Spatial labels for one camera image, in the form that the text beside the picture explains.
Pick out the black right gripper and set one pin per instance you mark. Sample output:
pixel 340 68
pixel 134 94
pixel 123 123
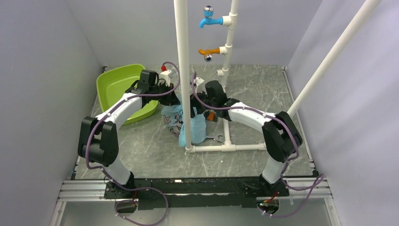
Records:
pixel 194 103

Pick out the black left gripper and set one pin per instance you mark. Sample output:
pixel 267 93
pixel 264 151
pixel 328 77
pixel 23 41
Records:
pixel 171 99

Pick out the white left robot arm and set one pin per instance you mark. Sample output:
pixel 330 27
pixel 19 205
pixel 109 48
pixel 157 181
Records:
pixel 98 141

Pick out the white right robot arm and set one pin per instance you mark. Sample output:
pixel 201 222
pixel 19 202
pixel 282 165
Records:
pixel 281 136

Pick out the hex key set orange holder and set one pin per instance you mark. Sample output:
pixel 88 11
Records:
pixel 211 116

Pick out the orange plastic faucet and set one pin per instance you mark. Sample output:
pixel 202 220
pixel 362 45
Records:
pixel 208 53

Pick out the silver combination wrench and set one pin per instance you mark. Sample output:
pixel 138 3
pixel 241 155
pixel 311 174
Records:
pixel 216 137

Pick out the lime green plastic basin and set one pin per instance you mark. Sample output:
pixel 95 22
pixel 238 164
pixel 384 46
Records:
pixel 113 83

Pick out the blue plastic faucet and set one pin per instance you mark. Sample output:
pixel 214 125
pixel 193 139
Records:
pixel 208 17

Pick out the white diagonal pole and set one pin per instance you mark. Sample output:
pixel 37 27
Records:
pixel 349 32

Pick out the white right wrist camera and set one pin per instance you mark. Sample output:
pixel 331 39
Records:
pixel 199 85

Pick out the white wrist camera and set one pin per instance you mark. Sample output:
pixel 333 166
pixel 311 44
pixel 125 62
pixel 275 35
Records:
pixel 199 85
pixel 166 76

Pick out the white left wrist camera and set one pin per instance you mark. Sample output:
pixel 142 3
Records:
pixel 166 76

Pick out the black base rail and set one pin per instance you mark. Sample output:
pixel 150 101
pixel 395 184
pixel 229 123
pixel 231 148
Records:
pixel 198 192

